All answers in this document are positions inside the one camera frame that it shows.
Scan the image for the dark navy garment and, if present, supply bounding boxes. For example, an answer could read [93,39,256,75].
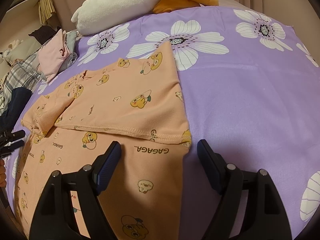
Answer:
[0,87,32,132]

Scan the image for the orange cartoon print baby shirt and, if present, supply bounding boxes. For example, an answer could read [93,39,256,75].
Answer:
[14,42,191,239]

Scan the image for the hanging beige fringe cloth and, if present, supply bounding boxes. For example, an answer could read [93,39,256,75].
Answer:
[38,0,56,24]

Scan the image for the small plush toys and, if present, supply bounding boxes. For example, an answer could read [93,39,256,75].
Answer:
[1,39,23,64]

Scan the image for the white goose plush toy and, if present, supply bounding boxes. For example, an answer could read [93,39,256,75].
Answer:
[71,0,219,35]

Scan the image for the dark brown cloth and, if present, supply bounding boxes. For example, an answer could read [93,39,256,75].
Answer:
[28,25,57,45]

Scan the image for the purple floral bed sheet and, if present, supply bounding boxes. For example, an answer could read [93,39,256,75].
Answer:
[7,7,319,239]

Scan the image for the beige headboard cushion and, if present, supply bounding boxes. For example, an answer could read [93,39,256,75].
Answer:
[1,37,42,76]

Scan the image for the folded pink garment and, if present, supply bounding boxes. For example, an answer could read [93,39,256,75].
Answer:
[38,29,71,82]

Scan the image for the person's left hand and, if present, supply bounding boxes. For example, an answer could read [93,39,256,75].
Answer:
[0,159,7,187]

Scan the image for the grey plaid blanket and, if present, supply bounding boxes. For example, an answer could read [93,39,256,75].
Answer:
[1,52,47,114]

